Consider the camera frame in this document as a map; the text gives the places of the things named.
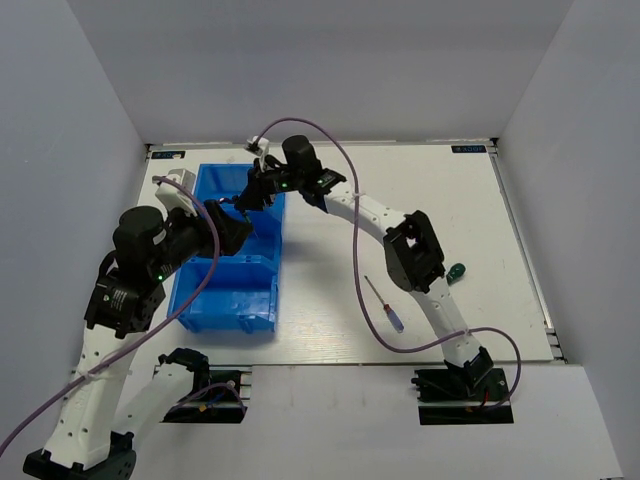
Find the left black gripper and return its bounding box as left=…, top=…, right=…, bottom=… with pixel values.
left=150, top=198, right=254, bottom=280

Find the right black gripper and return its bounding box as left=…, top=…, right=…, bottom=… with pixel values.
left=235, top=158, right=304, bottom=212

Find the blue handle red screwdriver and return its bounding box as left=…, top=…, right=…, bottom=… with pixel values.
left=364, top=275, right=404, bottom=333

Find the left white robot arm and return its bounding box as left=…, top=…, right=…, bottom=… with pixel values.
left=23, top=200, right=253, bottom=479

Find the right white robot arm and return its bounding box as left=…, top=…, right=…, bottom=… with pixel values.
left=235, top=135, right=493, bottom=399

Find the blue plastic compartment bin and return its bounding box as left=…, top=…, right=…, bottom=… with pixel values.
left=169, top=164, right=286, bottom=334

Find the left table logo sticker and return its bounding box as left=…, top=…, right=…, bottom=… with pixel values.
left=151, top=150, right=186, bottom=160

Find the table logo sticker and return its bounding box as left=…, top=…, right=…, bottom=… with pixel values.
left=151, top=150, right=186, bottom=160
left=451, top=144, right=487, bottom=154

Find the right table logo sticker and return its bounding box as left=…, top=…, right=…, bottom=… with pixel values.
left=451, top=144, right=487, bottom=154

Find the green stubby phillips screwdriver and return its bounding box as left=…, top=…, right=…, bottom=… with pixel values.
left=446, top=263, right=466, bottom=285

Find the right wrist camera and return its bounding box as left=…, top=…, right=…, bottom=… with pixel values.
left=245, top=136, right=269, bottom=171

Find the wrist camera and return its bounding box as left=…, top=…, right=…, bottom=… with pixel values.
left=245, top=136, right=269, bottom=171
left=155, top=169, right=196, bottom=214

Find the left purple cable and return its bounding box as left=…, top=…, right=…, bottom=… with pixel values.
left=0, top=177, right=249, bottom=454

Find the purple cable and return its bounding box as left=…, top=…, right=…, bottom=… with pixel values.
left=0, top=177, right=249, bottom=454
left=252, top=117, right=524, bottom=411

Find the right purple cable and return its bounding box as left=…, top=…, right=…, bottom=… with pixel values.
left=252, top=117, right=524, bottom=411

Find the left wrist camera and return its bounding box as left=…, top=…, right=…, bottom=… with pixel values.
left=155, top=169, right=196, bottom=214

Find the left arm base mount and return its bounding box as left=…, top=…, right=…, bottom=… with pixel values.
left=162, top=367, right=252, bottom=425

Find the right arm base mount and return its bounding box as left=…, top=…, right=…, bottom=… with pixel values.
left=411, top=368, right=514, bottom=426

